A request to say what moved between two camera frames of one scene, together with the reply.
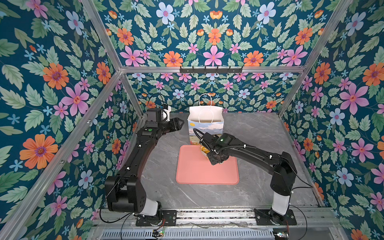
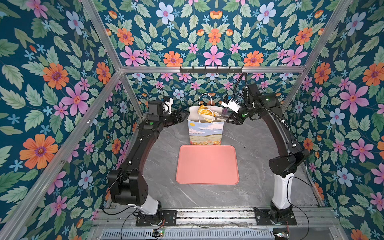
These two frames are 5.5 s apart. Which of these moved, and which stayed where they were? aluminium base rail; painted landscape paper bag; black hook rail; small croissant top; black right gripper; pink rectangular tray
Moved: small croissant top; black right gripper
Stayed: pink rectangular tray; painted landscape paper bag; aluminium base rail; black hook rail
